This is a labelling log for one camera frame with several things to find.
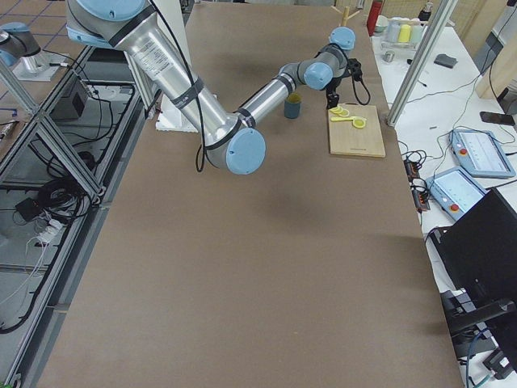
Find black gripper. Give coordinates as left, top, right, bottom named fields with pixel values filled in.
left=325, top=77, right=343, bottom=110

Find dark teal cup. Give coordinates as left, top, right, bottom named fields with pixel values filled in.
left=284, top=92, right=301, bottom=120

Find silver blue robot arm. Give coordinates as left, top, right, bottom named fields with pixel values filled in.
left=66, top=1, right=356, bottom=175
left=1, top=22, right=41, bottom=66

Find small metal cup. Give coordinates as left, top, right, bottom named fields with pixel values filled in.
left=383, top=50, right=395, bottom=63

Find wooden cup storage rack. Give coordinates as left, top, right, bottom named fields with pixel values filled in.
left=331, top=6, right=362, bottom=27

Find yellow plastic knife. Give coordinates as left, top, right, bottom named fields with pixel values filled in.
left=330, top=116, right=360, bottom=125

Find lemon slice on knife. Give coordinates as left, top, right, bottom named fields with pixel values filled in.
left=351, top=116, right=367, bottom=129

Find red bottle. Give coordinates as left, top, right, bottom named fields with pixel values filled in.
left=367, top=0, right=383, bottom=36

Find grey cloth pad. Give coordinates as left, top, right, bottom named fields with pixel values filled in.
left=434, top=53, right=458, bottom=69

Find teach pendant upper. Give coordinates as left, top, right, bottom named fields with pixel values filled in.
left=451, top=129, right=515, bottom=179

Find teach pendant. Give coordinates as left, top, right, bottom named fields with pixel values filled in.
left=426, top=167, right=487, bottom=221
left=451, top=129, right=515, bottom=179

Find black smartphone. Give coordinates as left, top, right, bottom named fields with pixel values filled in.
left=480, top=112, right=515, bottom=126

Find teach pendant lower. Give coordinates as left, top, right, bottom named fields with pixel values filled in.
left=426, top=167, right=487, bottom=221

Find black monitor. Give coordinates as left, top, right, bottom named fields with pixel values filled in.
left=431, top=189, right=516, bottom=304

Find grey electronics box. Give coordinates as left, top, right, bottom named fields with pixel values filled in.
left=50, top=78, right=88, bottom=120

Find white power strip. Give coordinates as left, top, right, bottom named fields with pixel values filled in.
left=36, top=219, right=64, bottom=246

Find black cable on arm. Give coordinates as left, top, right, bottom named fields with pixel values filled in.
left=148, top=0, right=211, bottom=174

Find aluminium frame post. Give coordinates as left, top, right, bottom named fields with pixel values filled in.
left=387, top=0, right=457, bottom=127

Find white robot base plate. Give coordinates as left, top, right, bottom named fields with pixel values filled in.
left=156, top=94, right=198, bottom=133

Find aluminium frame rails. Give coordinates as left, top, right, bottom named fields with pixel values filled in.
left=1, top=45, right=149, bottom=387

